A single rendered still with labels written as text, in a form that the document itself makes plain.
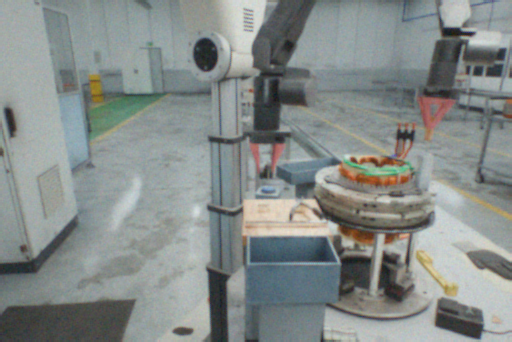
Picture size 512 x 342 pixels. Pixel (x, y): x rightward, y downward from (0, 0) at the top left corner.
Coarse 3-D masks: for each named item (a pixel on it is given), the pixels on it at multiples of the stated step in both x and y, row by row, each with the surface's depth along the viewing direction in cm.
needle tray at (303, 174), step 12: (276, 168) 122; (288, 168) 124; (300, 168) 127; (312, 168) 129; (324, 168) 118; (288, 180) 115; (300, 180) 115; (312, 180) 117; (300, 192) 124; (312, 192) 121
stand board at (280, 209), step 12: (252, 204) 87; (264, 204) 88; (276, 204) 87; (288, 204) 87; (312, 204) 87; (252, 216) 80; (264, 216) 81; (276, 216) 81; (288, 216) 81; (300, 216) 81; (312, 216) 81; (252, 228) 75; (264, 228) 75; (276, 228) 75; (288, 228) 75; (300, 228) 75; (312, 228) 75; (324, 228) 75
